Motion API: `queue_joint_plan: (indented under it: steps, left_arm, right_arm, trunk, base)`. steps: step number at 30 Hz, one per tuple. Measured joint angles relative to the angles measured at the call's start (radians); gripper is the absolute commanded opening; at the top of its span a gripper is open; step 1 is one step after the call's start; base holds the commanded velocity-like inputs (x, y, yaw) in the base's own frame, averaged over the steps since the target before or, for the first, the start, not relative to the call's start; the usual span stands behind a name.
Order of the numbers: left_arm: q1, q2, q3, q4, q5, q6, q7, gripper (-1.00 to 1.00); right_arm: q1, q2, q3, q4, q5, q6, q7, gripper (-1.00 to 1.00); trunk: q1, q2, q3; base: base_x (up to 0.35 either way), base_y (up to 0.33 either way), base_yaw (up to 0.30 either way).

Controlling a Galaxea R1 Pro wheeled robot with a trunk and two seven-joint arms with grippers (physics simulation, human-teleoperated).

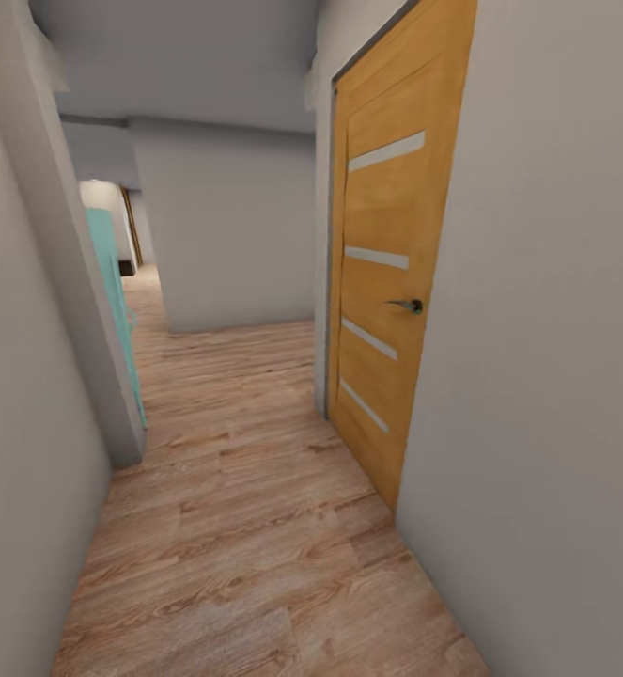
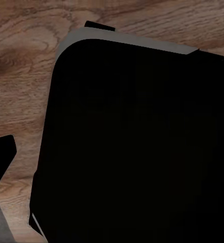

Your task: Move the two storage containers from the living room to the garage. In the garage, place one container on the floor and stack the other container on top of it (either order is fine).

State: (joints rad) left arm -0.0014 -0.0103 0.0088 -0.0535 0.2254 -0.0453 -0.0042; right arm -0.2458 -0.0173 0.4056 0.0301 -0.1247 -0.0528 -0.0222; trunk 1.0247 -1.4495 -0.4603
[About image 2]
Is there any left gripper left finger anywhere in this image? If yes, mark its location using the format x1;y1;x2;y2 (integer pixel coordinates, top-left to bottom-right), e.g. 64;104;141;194
0;135;17;180

